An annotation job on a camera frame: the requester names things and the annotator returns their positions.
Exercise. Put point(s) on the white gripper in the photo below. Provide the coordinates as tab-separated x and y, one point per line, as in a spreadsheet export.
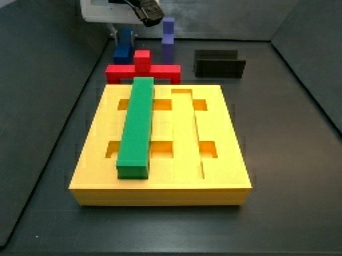
104	12

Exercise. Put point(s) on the blue long bar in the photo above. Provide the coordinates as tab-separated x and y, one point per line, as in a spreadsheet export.
122	49

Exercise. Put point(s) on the yellow slotted board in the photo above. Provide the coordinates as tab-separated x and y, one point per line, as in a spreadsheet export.
196	166

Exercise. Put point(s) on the red cross-shaped block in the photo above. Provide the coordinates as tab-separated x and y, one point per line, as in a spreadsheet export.
142	68

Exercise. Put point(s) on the purple upright block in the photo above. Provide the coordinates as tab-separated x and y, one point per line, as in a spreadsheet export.
166	40

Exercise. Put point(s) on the black slotted block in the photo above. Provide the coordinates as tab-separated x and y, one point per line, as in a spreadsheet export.
217	64

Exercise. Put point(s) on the green long bar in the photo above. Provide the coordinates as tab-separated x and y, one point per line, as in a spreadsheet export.
132	163

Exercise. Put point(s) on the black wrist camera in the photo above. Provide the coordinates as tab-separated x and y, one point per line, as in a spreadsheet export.
145	9

